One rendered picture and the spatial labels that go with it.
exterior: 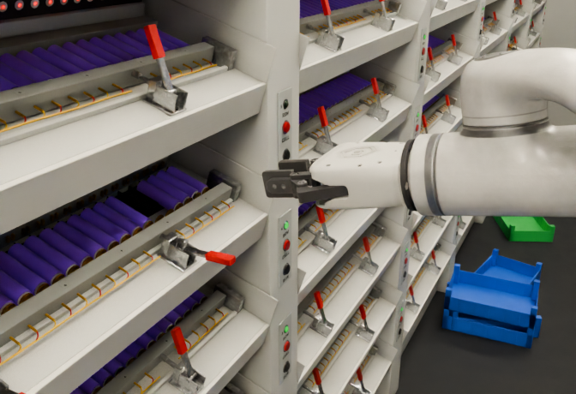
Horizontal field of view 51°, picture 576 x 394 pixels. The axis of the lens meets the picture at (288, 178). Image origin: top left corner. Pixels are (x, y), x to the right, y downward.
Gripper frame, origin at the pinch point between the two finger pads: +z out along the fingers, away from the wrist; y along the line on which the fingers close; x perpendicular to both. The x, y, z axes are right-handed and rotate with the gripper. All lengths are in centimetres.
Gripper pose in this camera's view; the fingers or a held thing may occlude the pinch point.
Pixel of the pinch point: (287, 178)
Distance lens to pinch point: 69.8
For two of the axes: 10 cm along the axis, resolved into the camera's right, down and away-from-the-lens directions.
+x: 1.8, 9.4, 2.8
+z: -8.7, 0.2, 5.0
